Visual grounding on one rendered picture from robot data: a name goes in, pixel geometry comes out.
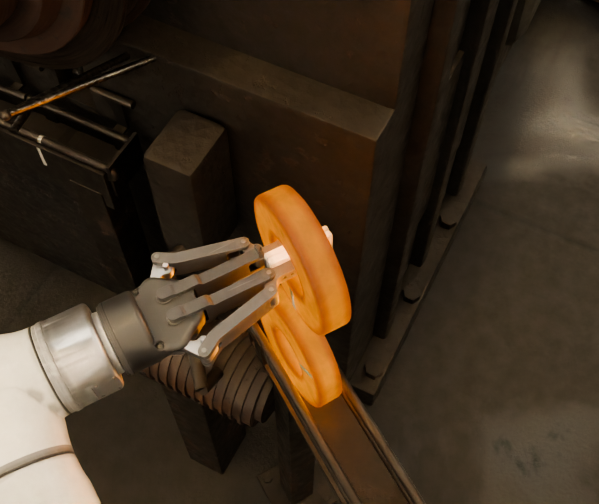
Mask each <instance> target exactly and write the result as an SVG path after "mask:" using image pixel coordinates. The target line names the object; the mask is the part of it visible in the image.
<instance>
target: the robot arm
mask: <svg viewBox="0 0 599 504"><path fill-rule="evenodd" d="M151 260H152V263H153V267H152V271H151V276H150V278H147V279H146V280H144V281H143V282H142V284H141V285H140V286H139V287H138V288H136V289H134V290H130V291H125V292H122V293H120V294H118V295H116V296H114V297H112V298H110V299H107V300H105V301H103V302H101V303H99V304H98V306H97V307H96V311H97V312H94V313H92V312H91V310H90V309H89V307H88V306H87V305H86V304H83V303H82V304H79V305H77V306H75V307H72V308H70V309H68V310H66V311H64V312H62V313H59V314H57V315H55V316H53V317H51V318H49V319H46V320H44V321H40V322H37V323H36V324H35V325H33V326H31V327H29V328H26V329H23V330H21V331H17V332H13V333H8V334H1V335H0V504H101V502H100V500H99V497H98V495H97V493H96V491H95V489H94V487H93V485H92V483H91V481H90V480H89V478H88V477H87V476H86V474H85V472H84V471H83V469H82V467H81V465H80V463H79V461H78V459H77V457H76V455H75V453H74V450H73V448H72V445H71V442H70V438H69V435H68V430H67V425H66V421H65V417H66V416H68V415H70V414H71V413H73V412H75V411H80V410H82V409H83V408H84V407H86V406H88V405H90V404H92V403H94V402H96V401H98V400H100V399H102V398H104V397H106V396H108V395H110V394H112V393H114V392H116V391H118V390H120V389H122V388H123V386H124V382H123V378H122V375H121V374H122V373H124V372H126V373H127V375H129V374H131V375H134V374H136V373H138V372H140V371H142V370H144V369H146V368H148V367H150V366H152V365H154V364H156V363H158V362H160V361H161V360H163V359H164V358H166V357H168V356H173V355H183V354H185V353H188V354H190V355H192V356H194V357H196V358H198V359H200V360H201V362H202V364H203V365H204V366H206V367H209V366H211V365H212V364H213V363H214V362H215V360H216V358H217V357H218V355H219V354H220V352H221V351H222V349H223V348H224V347H226V346H227V345H228V344H229V343H231V342H232V341H233V340H234V339H236V338H237V337H238V336H239V335H241V334H242V333H243V332H244V331H246V330H247V329H248V328H249V327H251V326H252V325H253V324H254V323H256V322H257V321H258V320H259V319H261V318H262V317H263V316H264V315H266V314H267V313H268V312H269V311H271V310H272V309H273V308H274V307H276V306H277V305H278V304H279V296H278V286H279V284H281V283H282V282H284V281H286V280H288V279H291V278H293V277H295V276H297V272H296V270H295V268H294V265H293V263H292V261H291V259H290V257H289V255H288V254H287V252H286V250H285V248H284V247H283V245H282V244H281V242H280V241H279V240H277V241H275V242H273V243H271V244H268V245H266V246H264V247H262V246H261V245H260V244H254V245H253V244H252V243H250V242H249V239H248V238H247V237H240V238H236V239H232V240H227V241H223V242H219V243H215V244H210V245H206V246H202V247H198V248H193V249H189V250H185V251H181V252H177V253H167V252H155V253H153V254H152V255H151ZM265 266H266V269H264V270H261V269H263V268H264V267H265ZM212 267H213V268H212ZM207 268H211V269H209V270H207V271H205V272H203V273H201V274H198V275H197V274H193V275H190V276H188V277H186V278H184V279H182V280H174V279H171V278H172V276H173V275H181V274H187V273H191V272H195V271H199V270H203V269H207ZM259 270H261V271H259ZM257 271H259V272H257ZM255 272H257V273H255ZM253 273H255V274H253ZM251 274H253V275H251ZM249 275H251V276H249ZM247 276H249V277H247ZM245 277H247V278H245ZM166 278H168V279H166ZM243 278H245V279H243ZM240 279H242V280H240ZM238 280H240V281H238ZM236 281H238V282H236ZM234 282H236V283H234ZM232 283H234V284H232ZM230 284H232V285H230ZM228 285H230V286H228ZM226 286H228V287H226ZM224 287H225V288H224ZM222 288H223V289H222ZM220 289H221V290H220ZM217 290H219V291H217ZM215 291H217V292H215ZM213 292H215V293H213ZM211 293H213V294H211ZM209 294H211V295H209ZM244 303H245V304H244ZM242 304H244V305H242ZM240 305H242V306H241V307H240V308H239V309H237V310H236V311H235V312H234V313H232V314H231V315H230V316H228V317H227V318H226V319H225V320H223V321H222V322H221V323H220V324H218V325H217V326H216V327H215V328H213V329H212V330H211V331H210V332H209V333H208V335H207V336H200V338H198V339H197V340H195V339H196V337H197V336H198V334H199V332H200V331H201V329H202V327H203V326H204V325H205V324H207V323H209V322H212V321H213V320H215V319H216V317H217V316H219V315H221V314H223V313H225V312H227V311H229V310H231V309H233V308H235V307H238V306H240Z"/></svg>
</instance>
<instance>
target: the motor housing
mask: <svg viewBox="0 0 599 504"><path fill-rule="evenodd" d="M222 321H223V320H218V318H216V319H215V320H213V321H212V322H209V323H207V324H205V325H204V326H203V327H202V329H201V331H200V332H199V338H200V336H207V335H208V333H209V332H210V331H211V330H212V329H213V328H215V327H216V326H217V325H218V324H220V323H221V322H222ZM213 367H219V368H220V369H221V370H222V371H223V376H222V378H221V379H220V380H219V381H218V382H217V383H216V384H215V386H214V387H213V388H212V389H211V390H210V391H209V392H208V393H207V395H206V396H205V395H200V394H199V393H198V392H195V389H194V383H193V378H192V372H191V367H190V361H189V356H188V353H185V354H183V355H173V356H168V357H166V358H164V359H163V360H161V361H160V362H158V363H156V364H154V365H152V366H150V367H148V368H146V369H144V370H142V372H144V373H146V375H147V377H148V378H150V379H152V380H156V382H158V383H160V384H161V386H162V388H163V391H164V393H165V396H166V398H167V401H168V403H169V406H170V408H171V411H172V413H173V416H174V419H175V421H176V424H177V426H178V429H179V431H180V434H181V436H182V439H183V441H184V444H185V446H186V449H187V451H188V454H189V456H190V458H191V459H193V460H195V461H197V462H198V463H200V464H202V465H204V466H206V467H208V468H210V469H212V470H214V471H215V472H217V473H219V474H221V475H223V474H224V472H225V471H226V469H227V467H228V465H229V464H230V462H231V460H232V458H233V456H234V455H235V453H236V451H237V449H238V448H239V446H240V444H241V442H242V441H243V439H244V437H245V435H246V430H245V424H247V425H249V426H250V427H254V426H255V425H257V424H258V423H259V422H261V423H264V422H266V421H267V420H268V418H269V417H270V416H271V414H272V413H273V411H274V410H275V402H274V388H273V382H272V380H271V378H270V377H269V375H268V373H267V371H266V370H265V368H263V366H262V364H261V362H260V361H259V359H258V357H257V354H256V352H255V350H254V348H253V347H252V344H251V343H250V340H249V335H248V332H247V333H245V332H243V333H242V334H241V335H239V336H238V337H237V338H236V339H234V340H233V341H232V342H231V343H229V344H228V345H227V346H226V347H224V348H223V349H222V351H221V352H220V354H219V355H218V357H217V358H216V360H215V362H214V363H213V364H212V365H211V366H209V367H206V366H205V371H206V375H207V374H208V373H209V372H210V371H211V370H212V369H213Z"/></svg>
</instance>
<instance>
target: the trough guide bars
mask: <svg viewBox="0 0 599 504"><path fill-rule="evenodd" d="M249 332H250V334H251V336H252V338H253V339H254V343H255V349H256V354H257V357H258V359H259V361H260V362H261V364H262V366H263V368H264V365H266V364H268V366H269V367H270V369H271V371H272V373H273V375H274V376H275V378H276V380H277V382H278V383H279V385H280V387H281V389H282V390H283V392H284V394H285V396H286V397H287V399H288V401H289V403H290V404H291V406H292V408H293V410H294V411H295V413H296V415H297V417H298V418H299V420H300V422H301V424H302V425H303V427H304V429H305V431H306V433H307V434H308V436H309V438H310V440H311V441H312V443H313V445H314V447H315V448H316V450H317V452H318V454H319V455H320V457H321V459H322V461H323V462H324V464H325V466H326V468H327V469H328V471H329V473H330V475H331V476H332V478H333V480H334V482H335V483H336V485H337V487H338V489H339V490H340V492H341V494H342V496H343V498H344V499H345V501H346V503H347V504H363V503H362V502H361V500H360V498H359V496H358V495H357V493H356V491H355V490H354V488H353V486H352V484H351V483H350V481H349V479H348V478H347V476H346V474H345V472H344V471H343V469H342V467H341V465H340V464H339V462H338V460H337V459H336V457H335V455H334V453H333V452H332V450H331V448H330V447H329V445H328V443H327V441H326V440H325V438H324V436H323V435H322V433H321V431H320V429H319V428H318V426H317V424H316V423H315V421H314V419H313V417H312V416H311V414H310V412H309V410H308V409H307V407H306V405H305V404H304V402H303V400H302V398H301V397H300V395H299V393H298V392H297V390H296V388H295V386H294V385H293V383H292V381H291V380H290V378H289V376H288V374H287V373H286V371H285V369H284V368H283V366H282V364H281V362H280V361H279V359H278V357H277V355H276V354H275V352H274V350H273V349H272V347H271V345H270V343H269V342H268V340H267V338H266V337H265V335H264V333H263V331H262V330H261V328H260V326H259V325H258V323H257V322H256V323H254V324H253V325H252V326H251V327H250V329H249ZM266 362H267V363H266ZM337 365H338V364H337ZM338 368H339V372H340V375H341V380H342V393H341V395H342V397H343V399H344V400H345V402H346V403H347V405H348V407H349V408H350V410H351V412H352V413H353V415H354V416H355V418H356V420H357V421H358V423H359V424H360V426H361V428H362V429H363V431H364V433H365V434H366V436H367V437H368V439H369V441H370V442H371V444H372V445H373V447H374V449H375V450H376V452H377V454H378V455H379V457H380V458H381V460H382V462H383V463H384V465H385V466H386V468H387V470H388V471H389V473H390V475H391V476H392V478H393V479H394V481H395V483H396V484H397V486H398V487H399V489H400V491H401V492H402V494H403V496H404V497H405V499H406V500H407V502H408V504H426V503H425V501H424V500H423V498H422V496H421V495H420V493H419V492H418V490H417V489H416V487H415V485H414V484H415V483H414V482H413V480H412V479H411V477H410V475H409V474H408V472H407V471H406V469H405V468H404V467H403V466H402V465H401V463H400V462H399V460H398V459H397V457H396V455H395V454H394V452H393V451H392V449H391V448H390V446H389V444H388V443H387V441H386V440H385V438H384V436H383V435H382V433H381V432H380V430H379V429H378V427H377V425H376V424H375V422H374V421H373V419H372V417H371V416H370V414H369V413H368V411H367V410H366V408H365V406H364V405H363V403H362V402H361V400H360V399H359V397H358V395H357V394H356V392H355V391H354V389H353V387H352V386H351V384H350V383H349V381H348V380H347V378H346V376H345V375H344V373H343V372H342V370H341V369H340V367H339V365H338Z"/></svg>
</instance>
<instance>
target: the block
mask: <svg viewBox="0 0 599 504"><path fill-rule="evenodd" d="M143 162H144V166H145V169H146V173H147V177H148V180H149V184H150V188H151V191H152V195H153V199H154V202H155V206H156V210H157V213H158V217H159V221H160V224H161V228H162V232H163V235H164V239H165V243H166V246H167V248H168V249H169V250H171V249H172V248H174V247H175V246H177V245H178V244H179V245H183V246H184V248H185V249H186V250H189V249H193V248H198V247H202V246H206V245H210V244H215V243H219V242H223V241H227V240H228V239H229V237H230V236H231V234H232V233H233V231H234V230H235V228H236V227H237V223H238V218H237V210H236V201H235V193H234V185H233V176H232V168H231V160H230V151H229V143H228V135H227V130H226V129H225V128H224V127H223V126H222V125H221V124H218V123H216V122H213V121H211V120H208V119H206V118H203V117H201V116H198V115H196V114H194V113H191V112H189V111H186V110H179V111H178V112H176V113H175V115H174V116H173V117H172V118H171V120H170V121H169V122H168V124H167V125H166V126H165V127H164V129H163V130H162V131H161V132H160V134H159V135H158V136H157V138H156V139H155V140H154V141H153V143H152V144H151V145H150V146H149V148H148V149H147V150H146V151H145V154H144V158H143Z"/></svg>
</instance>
